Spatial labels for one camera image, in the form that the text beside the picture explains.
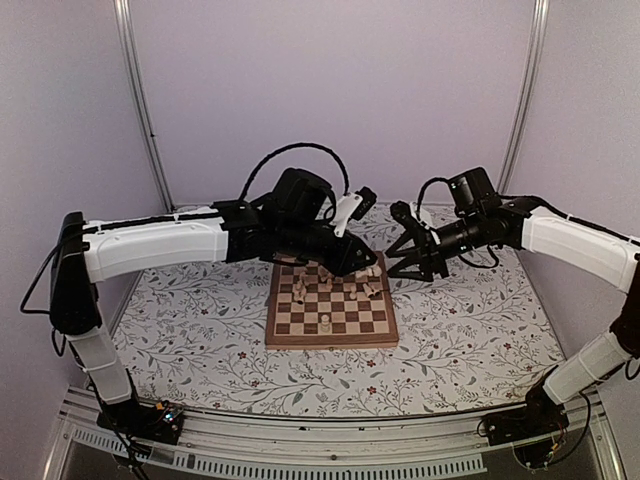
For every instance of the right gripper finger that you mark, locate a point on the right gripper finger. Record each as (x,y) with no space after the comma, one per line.
(410,271)
(409,246)

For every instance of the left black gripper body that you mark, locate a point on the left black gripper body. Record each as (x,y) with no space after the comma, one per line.
(299,240)

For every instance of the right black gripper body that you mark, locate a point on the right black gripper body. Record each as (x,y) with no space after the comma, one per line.
(431,254)

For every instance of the wooden chess board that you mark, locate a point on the wooden chess board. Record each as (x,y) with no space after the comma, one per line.
(358,324)

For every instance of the light wooden king piece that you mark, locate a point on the light wooden king piece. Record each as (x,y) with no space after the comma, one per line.
(325,325)

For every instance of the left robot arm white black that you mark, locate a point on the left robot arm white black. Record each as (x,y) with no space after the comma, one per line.
(90,253)

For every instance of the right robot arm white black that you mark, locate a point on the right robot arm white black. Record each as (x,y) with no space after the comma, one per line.
(587,275)

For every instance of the light chess piece cluster centre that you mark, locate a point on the light chess piece cluster centre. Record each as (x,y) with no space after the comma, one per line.
(325,278)

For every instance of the lying light pawn piece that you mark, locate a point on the lying light pawn piece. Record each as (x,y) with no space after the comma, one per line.
(374,271)

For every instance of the lying light bishop piece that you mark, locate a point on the lying light bishop piece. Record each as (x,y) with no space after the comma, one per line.
(369,290)

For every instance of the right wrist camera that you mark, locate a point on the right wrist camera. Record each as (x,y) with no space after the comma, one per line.
(401,212)

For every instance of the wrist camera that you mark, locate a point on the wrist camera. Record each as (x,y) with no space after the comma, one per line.
(401,212)
(352,206)

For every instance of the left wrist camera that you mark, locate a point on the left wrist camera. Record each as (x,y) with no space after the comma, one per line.
(352,206)

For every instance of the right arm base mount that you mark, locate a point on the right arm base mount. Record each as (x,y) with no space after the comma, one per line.
(538,416)

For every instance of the aluminium front rail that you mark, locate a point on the aluminium front rail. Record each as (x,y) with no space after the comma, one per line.
(226,445)

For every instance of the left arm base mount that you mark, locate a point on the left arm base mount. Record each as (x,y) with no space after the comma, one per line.
(162,422)

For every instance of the right aluminium frame post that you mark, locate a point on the right aluminium frame post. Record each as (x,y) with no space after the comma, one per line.
(531,67)

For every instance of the aluminium frame post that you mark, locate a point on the aluminium frame post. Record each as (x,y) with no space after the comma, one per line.
(133,68)
(531,67)

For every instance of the left aluminium frame post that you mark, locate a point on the left aluminium frame post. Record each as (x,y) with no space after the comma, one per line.
(133,68)

